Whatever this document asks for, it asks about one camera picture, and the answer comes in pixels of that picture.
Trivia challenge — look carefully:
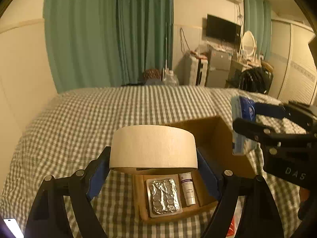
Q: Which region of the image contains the grey white checkered bedspread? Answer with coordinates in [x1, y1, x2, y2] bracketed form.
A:
[0, 85, 308, 238]

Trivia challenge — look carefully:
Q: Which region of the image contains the blue tissue pack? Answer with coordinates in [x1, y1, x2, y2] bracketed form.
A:
[231, 96, 257, 156]

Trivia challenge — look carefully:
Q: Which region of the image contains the green side curtain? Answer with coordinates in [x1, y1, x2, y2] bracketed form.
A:
[243, 0, 271, 60]

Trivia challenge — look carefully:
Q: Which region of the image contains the brown cardboard box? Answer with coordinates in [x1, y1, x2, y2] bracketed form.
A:
[132, 115, 256, 224]

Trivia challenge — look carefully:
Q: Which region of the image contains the clear water jug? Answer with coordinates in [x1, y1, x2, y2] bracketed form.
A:
[163, 69, 179, 86]

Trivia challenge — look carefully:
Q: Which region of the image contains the blue pill blister pack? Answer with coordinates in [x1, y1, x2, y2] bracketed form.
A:
[146, 175, 183, 218]

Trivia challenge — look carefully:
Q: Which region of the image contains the black wall television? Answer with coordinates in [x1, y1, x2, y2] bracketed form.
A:
[206, 14, 241, 44]

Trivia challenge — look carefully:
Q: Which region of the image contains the white oval mirror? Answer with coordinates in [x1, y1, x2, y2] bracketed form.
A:
[241, 30, 256, 58]

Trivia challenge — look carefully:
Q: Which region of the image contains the white cream tube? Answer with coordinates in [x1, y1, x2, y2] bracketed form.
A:
[179, 173, 196, 206]

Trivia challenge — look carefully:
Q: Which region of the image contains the white wardrobe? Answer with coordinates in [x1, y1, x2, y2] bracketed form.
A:
[269, 19, 316, 105]

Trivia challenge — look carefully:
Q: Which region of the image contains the brown patterned round object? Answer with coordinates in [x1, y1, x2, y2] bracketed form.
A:
[143, 69, 161, 81]

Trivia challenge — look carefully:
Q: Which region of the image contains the white suitcase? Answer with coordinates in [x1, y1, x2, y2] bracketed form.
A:
[183, 55, 208, 86]

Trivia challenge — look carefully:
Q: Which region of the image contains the smartphone lit screen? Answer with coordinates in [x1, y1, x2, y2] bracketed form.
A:
[4, 218, 24, 238]

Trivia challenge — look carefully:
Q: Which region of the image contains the grey mini fridge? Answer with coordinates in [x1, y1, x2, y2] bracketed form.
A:
[206, 48, 232, 88]

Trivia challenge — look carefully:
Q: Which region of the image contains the black backpack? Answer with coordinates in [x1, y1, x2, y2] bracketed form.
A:
[237, 67, 273, 95]

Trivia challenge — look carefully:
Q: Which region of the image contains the beige tape roll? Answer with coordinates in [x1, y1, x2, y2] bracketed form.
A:
[109, 125, 198, 175]

